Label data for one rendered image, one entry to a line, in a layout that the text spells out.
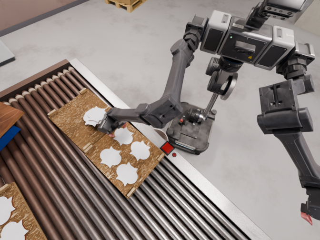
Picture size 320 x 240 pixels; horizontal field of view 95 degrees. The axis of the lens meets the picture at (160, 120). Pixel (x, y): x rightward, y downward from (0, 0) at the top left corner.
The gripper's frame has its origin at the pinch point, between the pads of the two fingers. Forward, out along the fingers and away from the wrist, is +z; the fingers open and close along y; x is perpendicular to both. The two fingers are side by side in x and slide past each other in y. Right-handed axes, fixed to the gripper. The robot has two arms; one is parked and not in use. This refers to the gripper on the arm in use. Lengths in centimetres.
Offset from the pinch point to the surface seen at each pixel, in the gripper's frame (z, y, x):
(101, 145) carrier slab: 0.9, 14.0, -1.9
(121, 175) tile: 4.8, 18.7, 22.7
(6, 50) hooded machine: 22, 10, -283
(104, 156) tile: 1.6, 18.2, 5.9
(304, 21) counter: 88, -481, 58
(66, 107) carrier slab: -7.0, 12.4, -43.3
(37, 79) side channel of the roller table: -15, 13, -83
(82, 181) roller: 4.5, 36.3, 6.2
